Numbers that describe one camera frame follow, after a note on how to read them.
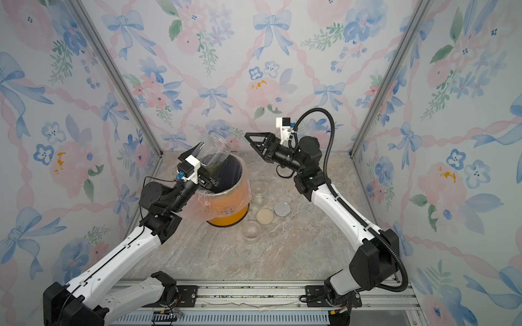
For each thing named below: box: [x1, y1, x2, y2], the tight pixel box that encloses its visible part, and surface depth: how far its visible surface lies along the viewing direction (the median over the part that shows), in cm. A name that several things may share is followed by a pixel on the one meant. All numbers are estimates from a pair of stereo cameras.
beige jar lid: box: [256, 208, 274, 225], surface depth 95 cm
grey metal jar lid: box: [273, 201, 291, 218], surface depth 99 cm
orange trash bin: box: [200, 154, 251, 227], surface depth 77 cm
